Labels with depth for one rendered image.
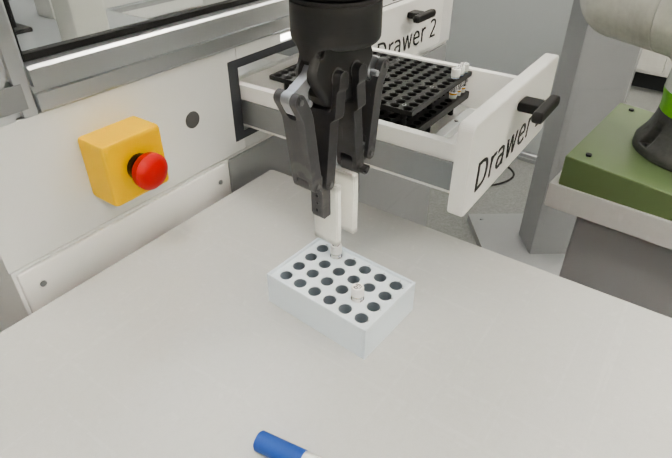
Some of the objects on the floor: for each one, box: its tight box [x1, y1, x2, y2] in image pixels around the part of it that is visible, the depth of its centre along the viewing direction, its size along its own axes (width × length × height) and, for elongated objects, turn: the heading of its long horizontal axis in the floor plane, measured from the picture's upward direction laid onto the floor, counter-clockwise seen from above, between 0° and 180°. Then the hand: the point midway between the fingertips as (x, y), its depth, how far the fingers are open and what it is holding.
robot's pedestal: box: [544, 170, 672, 318], centre depth 98 cm, size 30×30×76 cm
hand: (336, 205), depth 53 cm, fingers closed
